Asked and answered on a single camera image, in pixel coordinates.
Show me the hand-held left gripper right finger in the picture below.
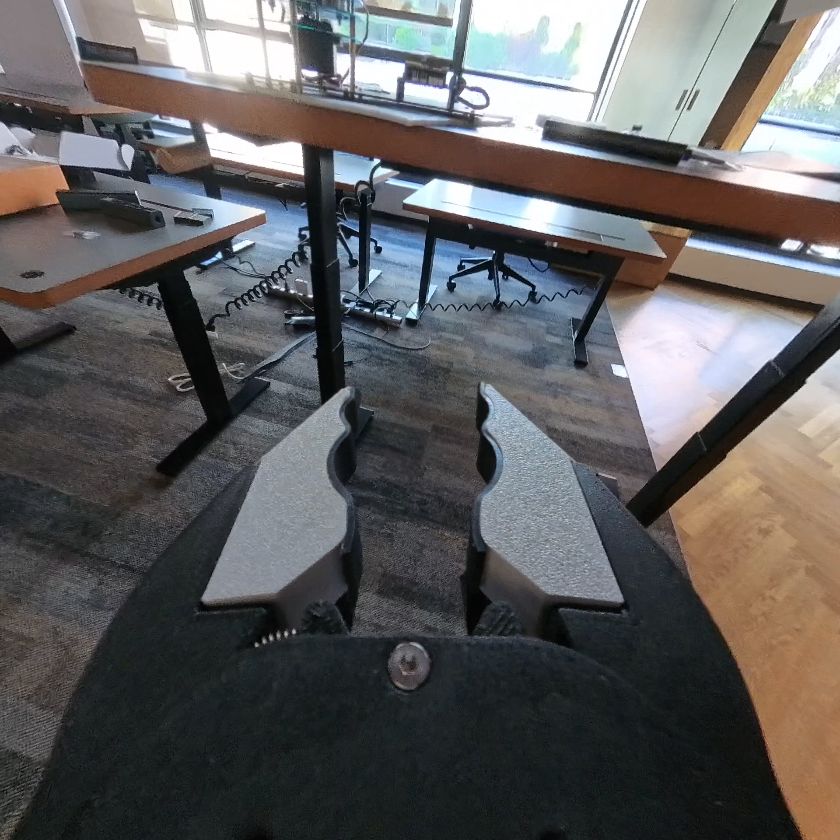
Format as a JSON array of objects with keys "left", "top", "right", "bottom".
[{"left": 461, "top": 382, "right": 626, "bottom": 636}]

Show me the black power strip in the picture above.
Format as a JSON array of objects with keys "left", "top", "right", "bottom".
[{"left": 55, "top": 188, "right": 166, "bottom": 231}]

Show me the long black bar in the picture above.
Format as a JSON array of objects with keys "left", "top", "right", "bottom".
[{"left": 540, "top": 117, "right": 691, "bottom": 166}]

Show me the black chair base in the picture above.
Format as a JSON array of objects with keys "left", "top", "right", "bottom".
[{"left": 446, "top": 252, "right": 540, "bottom": 311}]

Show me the white cabinet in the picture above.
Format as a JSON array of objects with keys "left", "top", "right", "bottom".
[{"left": 600, "top": 0, "right": 791, "bottom": 153}]

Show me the open orange cardboard box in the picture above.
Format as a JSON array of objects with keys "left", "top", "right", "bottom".
[{"left": 0, "top": 172, "right": 271, "bottom": 478}]

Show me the black coiled cable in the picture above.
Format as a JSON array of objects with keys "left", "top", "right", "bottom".
[
  {"left": 206, "top": 251, "right": 311, "bottom": 331},
  {"left": 410, "top": 283, "right": 599, "bottom": 316}
]

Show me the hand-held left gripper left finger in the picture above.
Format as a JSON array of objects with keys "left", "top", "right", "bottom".
[{"left": 199, "top": 386, "right": 363, "bottom": 636}]

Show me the white floor power strip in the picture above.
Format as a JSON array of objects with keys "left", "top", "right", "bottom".
[{"left": 264, "top": 281, "right": 406, "bottom": 327}]

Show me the black desk leg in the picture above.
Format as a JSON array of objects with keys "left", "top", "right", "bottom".
[{"left": 625, "top": 314, "right": 840, "bottom": 528}]

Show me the white box lid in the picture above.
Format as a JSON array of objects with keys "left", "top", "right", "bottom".
[{"left": 58, "top": 130, "right": 137, "bottom": 173}]

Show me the black swivel chair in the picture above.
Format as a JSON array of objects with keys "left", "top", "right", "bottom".
[{"left": 297, "top": 161, "right": 385, "bottom": 269}]

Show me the small grey desk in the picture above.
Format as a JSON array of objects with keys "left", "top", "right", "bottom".
[{"left": 402, "top": 178, "right": 669, "bottom": 367}]

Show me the metal equipment rack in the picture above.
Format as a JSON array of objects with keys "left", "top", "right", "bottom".
[{"left": 246, "top": 0, "right": 514, "bottom": 127}]

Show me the long wooden edged desk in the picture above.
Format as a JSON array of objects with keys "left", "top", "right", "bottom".
[{"left": 82, "top": 58, "right": 840, "bottom": 434}]

